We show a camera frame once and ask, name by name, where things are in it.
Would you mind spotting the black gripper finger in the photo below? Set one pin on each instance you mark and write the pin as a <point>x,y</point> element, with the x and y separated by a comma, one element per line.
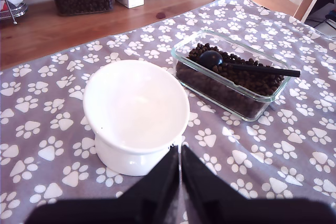
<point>157,187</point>
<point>202,187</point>

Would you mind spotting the black plastic measuring spoon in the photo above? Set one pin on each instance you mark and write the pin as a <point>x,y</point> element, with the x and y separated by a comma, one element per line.
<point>210,58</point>

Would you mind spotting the white paw print cat bowl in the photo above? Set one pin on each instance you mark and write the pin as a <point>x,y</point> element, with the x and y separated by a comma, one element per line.
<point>131,108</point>

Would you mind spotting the rectangular glass food container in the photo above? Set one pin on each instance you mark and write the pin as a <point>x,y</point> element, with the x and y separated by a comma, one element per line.
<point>223,99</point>

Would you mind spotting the grey paw print table mat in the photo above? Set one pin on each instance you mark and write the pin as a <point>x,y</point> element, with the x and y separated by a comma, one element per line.
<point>52,129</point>

